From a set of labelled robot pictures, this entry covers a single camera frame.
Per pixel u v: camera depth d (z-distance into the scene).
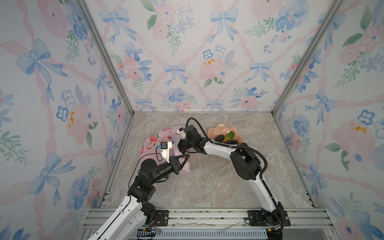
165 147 0.63
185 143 0.82
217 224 0.73
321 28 0.76
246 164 0.58
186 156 0.69
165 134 0.90
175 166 0.61
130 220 0.58
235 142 0.97
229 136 1.00
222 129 1.05
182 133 0.89
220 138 1.00
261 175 0.59
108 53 0.87
